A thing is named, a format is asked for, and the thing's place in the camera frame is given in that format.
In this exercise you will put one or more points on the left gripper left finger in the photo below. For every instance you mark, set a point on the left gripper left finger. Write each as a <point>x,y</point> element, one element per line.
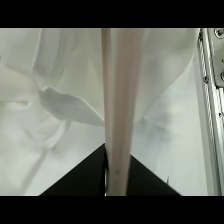
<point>86,176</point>

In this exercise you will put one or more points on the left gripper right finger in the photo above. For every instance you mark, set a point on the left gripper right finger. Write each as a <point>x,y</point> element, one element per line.
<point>146,181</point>

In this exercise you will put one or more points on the white shirt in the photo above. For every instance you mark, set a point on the white shirt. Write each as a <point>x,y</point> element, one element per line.
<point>76,83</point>

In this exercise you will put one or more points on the silver frame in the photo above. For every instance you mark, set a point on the silver frame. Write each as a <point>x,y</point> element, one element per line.
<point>213,100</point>

